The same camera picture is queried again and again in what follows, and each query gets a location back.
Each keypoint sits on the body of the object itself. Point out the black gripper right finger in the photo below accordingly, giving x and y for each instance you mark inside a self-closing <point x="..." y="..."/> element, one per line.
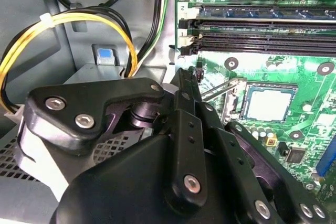
<point x="248" y="179"/>

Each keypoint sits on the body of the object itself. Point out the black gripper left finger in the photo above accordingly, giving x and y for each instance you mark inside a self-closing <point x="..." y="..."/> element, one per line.
<point x="78" y="95"/>

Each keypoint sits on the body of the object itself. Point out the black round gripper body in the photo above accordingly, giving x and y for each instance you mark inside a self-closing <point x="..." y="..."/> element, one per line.
<point x="126" y="190"/>

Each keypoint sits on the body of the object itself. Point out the silver CPU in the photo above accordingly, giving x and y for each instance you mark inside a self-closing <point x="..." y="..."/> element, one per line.
<point x="267" y="104"/>

